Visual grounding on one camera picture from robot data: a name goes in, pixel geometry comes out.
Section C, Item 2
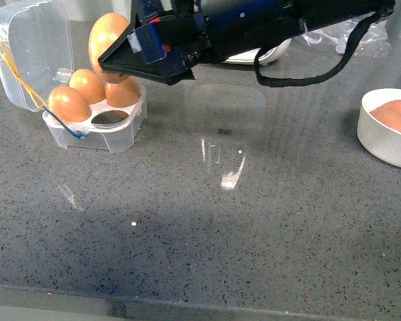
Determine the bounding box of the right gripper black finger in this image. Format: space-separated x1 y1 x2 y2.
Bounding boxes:
99 9 196 85

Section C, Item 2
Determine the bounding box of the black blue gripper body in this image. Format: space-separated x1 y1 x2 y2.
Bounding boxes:
126 1 306 72

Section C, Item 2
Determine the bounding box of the clear plastic egg box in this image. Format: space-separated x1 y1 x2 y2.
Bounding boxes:
0 1 147 152

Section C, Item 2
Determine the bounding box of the white Joyoung blender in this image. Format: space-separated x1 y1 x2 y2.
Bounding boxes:
225 39 291 66

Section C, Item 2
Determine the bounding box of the yellow blue rubber band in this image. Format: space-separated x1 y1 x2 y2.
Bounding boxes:
0 40 87 140

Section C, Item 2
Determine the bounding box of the clear plastic bag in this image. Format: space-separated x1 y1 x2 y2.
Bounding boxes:
300 16 392 60

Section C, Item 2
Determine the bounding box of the white bowl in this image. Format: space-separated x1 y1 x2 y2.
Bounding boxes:
357 88 401 168

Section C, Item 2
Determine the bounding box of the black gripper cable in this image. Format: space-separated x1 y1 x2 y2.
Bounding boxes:
253 6 388 88

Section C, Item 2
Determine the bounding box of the white power cord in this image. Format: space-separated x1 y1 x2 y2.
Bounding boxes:
302 21 347 54

